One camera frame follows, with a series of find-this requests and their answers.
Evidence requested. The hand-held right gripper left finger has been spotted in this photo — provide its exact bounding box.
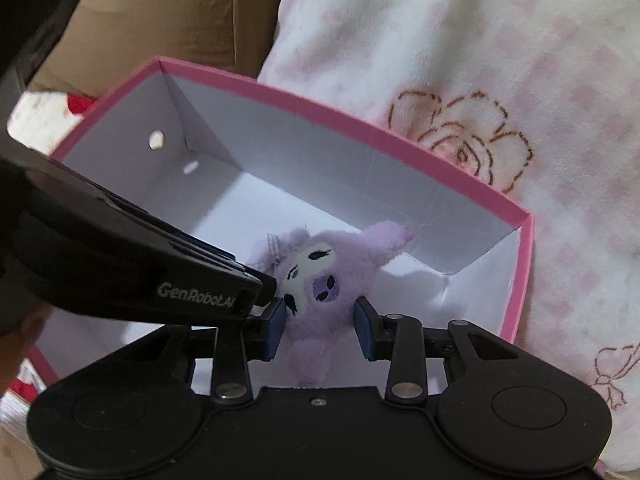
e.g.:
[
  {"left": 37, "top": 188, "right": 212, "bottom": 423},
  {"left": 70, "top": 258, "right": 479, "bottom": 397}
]
[{"left": 142, "top": 298, "right": 287, "bottom": 406}]

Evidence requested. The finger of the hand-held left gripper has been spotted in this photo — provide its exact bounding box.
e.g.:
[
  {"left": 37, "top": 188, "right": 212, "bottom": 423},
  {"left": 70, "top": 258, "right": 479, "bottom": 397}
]
[{"left": 247, "top": 279, "right": 278, "bottom": 318}]

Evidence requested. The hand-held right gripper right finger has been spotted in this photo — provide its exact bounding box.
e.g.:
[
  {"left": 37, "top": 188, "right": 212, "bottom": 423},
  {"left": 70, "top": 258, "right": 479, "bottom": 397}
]
[{"left": 353, "top": 297, "right": 521, "bottom": 406}]

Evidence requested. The purple plush toy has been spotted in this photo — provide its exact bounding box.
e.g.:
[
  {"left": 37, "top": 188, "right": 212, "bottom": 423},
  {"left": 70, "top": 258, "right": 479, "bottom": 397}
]
[{"left": 247, "top": 222, "right": 416, "bottom": 388}]

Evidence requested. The pink cardboard box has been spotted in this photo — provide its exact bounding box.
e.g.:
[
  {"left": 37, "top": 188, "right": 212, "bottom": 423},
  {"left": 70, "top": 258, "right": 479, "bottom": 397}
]
[{"left": 20, "top": 56, "right": 536, "bottom": 391}]

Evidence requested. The person's left hand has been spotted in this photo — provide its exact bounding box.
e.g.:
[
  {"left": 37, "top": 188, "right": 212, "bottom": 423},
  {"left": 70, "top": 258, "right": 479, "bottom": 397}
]
[{"left": 0, "top": 306, "right": 53, "bottom": 395}]

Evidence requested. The brown pillow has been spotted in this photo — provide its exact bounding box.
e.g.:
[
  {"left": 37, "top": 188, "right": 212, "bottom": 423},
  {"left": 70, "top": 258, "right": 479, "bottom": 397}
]
[{"left": 30, "top": 0, "right": 291, "bottom": 98}]

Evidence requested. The pink white floral blanket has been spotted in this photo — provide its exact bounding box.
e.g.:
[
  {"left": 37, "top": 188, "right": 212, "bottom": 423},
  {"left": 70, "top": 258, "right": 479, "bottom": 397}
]
[{"left": 257, "top": 0, "right": 640, "bottom": 476}]

